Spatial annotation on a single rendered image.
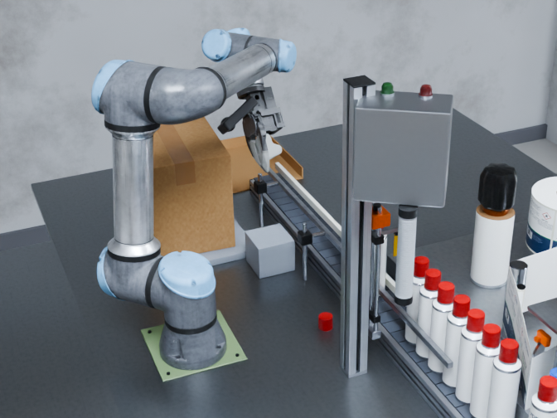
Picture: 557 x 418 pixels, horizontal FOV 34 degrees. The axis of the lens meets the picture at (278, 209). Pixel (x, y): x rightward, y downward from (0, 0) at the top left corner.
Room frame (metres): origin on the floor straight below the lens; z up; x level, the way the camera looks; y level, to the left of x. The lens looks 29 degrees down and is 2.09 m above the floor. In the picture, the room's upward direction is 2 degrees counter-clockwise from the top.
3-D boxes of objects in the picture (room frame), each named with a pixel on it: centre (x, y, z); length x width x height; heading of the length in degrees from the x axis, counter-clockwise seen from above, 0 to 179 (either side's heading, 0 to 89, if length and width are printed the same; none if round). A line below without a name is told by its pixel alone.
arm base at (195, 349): (1.64, 0.20, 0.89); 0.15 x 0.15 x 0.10
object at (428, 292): (1.55, -0.31, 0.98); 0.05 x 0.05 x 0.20
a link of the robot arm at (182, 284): (1.64, 0.21, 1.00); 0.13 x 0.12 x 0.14; 65
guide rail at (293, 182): (1.94, -0.20, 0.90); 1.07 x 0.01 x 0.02; 22
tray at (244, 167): (2.58, 0.10, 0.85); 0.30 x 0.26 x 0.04; 22
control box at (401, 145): (1.52, -0.23, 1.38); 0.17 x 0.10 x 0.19; 77
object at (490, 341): (1.36, -0.39, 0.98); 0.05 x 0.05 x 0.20
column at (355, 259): (1.56, -0.15, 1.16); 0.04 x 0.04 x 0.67; 22
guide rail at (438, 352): (1.91, -0.13, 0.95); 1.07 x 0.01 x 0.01; 22
